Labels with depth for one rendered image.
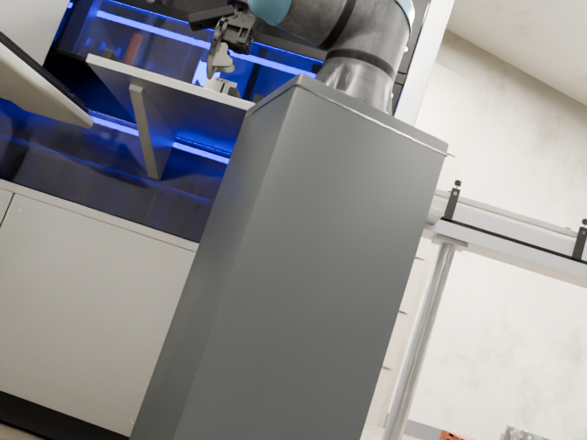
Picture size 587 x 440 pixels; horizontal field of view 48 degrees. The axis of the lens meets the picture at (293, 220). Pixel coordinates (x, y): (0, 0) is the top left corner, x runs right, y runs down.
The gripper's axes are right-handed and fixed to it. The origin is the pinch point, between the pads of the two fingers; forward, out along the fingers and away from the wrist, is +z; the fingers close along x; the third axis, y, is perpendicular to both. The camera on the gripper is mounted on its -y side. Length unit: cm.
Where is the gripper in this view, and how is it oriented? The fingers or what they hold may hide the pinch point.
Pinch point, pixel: (207, 73)
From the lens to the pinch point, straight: 166.1
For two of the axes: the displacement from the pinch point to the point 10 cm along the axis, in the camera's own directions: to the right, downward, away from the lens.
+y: 9.5, 3.0, -1.0
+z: -3.1, 9.4, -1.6
